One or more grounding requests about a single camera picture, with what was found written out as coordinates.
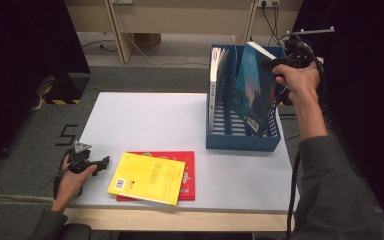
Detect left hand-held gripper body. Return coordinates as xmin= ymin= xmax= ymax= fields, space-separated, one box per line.
xmin=64 ymin=141 xmax=97 ymax=175

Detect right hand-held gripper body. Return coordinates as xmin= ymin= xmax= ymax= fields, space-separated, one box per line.
xmin=279 ymin=27 xmax=335 ymax=69

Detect teal book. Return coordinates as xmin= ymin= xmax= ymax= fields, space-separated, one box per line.
xmin=230 ymin=41 xmax=280 ymax=137

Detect yellow book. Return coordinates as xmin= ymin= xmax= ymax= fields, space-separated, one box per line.
xmin=107 ymin=151 xmax=187 ymax=207

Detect white picture book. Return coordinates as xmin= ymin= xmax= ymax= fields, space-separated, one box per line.
xmin=208 ymin=46 xmax=230 ymax=133

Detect red book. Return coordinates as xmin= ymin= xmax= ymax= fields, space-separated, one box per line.
xmin=116 ymin=150 xmax=196 ymax=202

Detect blue file rack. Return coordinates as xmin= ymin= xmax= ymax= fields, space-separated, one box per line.
xmin=205 ymin=44 xmax=288 ymax=153

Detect person's right hand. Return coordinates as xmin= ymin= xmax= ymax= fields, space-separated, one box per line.
xmin=272 ymin=56 xmax=325 ymax=105

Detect person's left hand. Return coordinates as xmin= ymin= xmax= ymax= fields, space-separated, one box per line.
xmin=50 ymin=155 xmax=98 ymax=213

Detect black hazard-striped stand base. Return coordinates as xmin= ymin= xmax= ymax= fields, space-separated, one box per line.
xmin=42 ymin=72 xmax=91 ymax=105

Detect black curtain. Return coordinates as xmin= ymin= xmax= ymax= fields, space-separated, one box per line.
xmin=0 ymin=0 xmax=91 ymax=179
xmin=291 ymin=0 xmax=384 ymax=234

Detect light wooden desk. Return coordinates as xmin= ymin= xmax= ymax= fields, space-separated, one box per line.
xmin=63 ymin=0 xmax=304 ymax=65

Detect brown cardboard box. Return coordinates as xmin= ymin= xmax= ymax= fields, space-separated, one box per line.
xmin=133 ymin=32 xmax=163 ymax=51

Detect black socket cables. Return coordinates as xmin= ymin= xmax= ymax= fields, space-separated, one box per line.
xmin=249 ymin=1 xmax=284 ymax=48

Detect black floor cables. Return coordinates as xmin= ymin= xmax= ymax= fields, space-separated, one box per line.
xmin=279 ymin=112 xmax=301 ymax=141

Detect white wall socket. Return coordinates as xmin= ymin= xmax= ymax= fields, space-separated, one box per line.
xmin=257 ymin=0 xmax=281 ymax=8

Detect white floor cable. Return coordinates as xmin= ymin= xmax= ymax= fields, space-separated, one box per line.
xmin=124 ymin=32 xmax=211 ymax=67

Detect thin black floor cable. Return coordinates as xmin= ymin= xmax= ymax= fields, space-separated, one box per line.
xmin=81 ymin=39 xmax=118 ymax=54

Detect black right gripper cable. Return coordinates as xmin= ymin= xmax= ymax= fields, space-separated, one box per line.
xmin=285 ymin=150 xmax=302 ymax=240

